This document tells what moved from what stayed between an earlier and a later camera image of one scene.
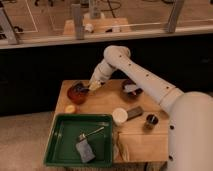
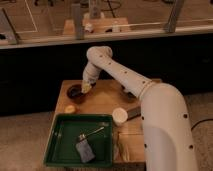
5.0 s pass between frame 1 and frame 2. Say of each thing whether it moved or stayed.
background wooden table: stayed
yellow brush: moved
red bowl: stayed
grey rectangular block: stayed
